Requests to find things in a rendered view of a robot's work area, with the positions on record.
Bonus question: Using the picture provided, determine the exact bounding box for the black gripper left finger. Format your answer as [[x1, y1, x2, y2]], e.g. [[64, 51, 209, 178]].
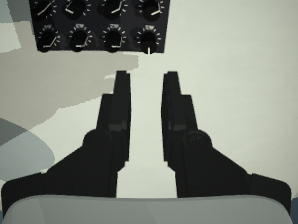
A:
[[1, 70, 131, 218]]

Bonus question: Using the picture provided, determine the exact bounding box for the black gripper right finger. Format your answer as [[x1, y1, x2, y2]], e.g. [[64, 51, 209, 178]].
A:
[[161, 71, 292, 216]]

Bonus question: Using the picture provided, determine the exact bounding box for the black knob box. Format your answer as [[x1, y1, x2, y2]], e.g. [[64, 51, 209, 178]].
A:
[[29, 0, 170, 55]]

